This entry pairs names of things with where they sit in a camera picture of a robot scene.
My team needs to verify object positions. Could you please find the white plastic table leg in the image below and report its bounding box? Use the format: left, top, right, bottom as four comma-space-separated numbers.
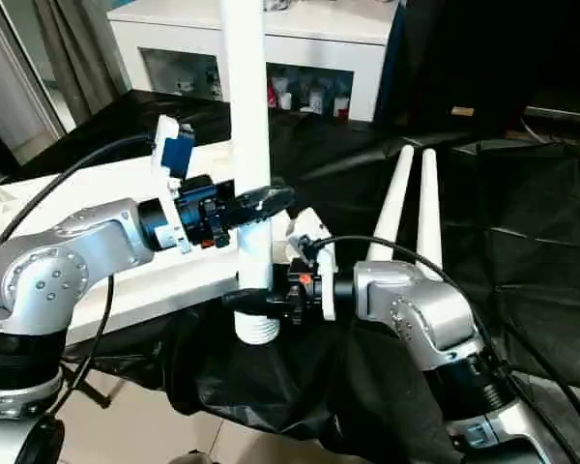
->
415, 147, 445, 282
218, 0, 282, 346
365, 144, 416, 268

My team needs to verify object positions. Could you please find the white plastic table top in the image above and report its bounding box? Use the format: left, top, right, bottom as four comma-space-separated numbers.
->
0, 138, 303, 347

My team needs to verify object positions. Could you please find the white sideboard cabinet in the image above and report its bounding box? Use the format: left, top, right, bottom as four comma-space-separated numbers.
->
108, 0, 398, 123

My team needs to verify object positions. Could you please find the beige curtain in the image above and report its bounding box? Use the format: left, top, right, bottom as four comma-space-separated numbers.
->
29, 0, 125, 127

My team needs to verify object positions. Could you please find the black plastic mat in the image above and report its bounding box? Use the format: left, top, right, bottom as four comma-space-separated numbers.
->
19, 89, 580, 464

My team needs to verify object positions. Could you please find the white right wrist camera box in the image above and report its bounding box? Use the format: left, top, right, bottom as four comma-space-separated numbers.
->
287, 206, 340, 322

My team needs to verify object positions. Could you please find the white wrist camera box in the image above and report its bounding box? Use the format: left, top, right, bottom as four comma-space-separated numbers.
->
287, 206, 340, 322
152, 115, 197, 255

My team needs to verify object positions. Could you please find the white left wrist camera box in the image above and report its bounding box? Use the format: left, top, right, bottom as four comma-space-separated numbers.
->
152, 115, 197, 255

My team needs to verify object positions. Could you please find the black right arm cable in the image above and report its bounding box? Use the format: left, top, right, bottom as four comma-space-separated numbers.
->
312, 235, 580, 441

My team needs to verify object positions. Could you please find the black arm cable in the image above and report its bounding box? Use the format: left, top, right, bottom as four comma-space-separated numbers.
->
312, 235, 580, 441
0, 133, 161, 392

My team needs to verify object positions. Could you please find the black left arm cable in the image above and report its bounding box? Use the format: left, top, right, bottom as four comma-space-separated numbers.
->
0, 133, 161, 392

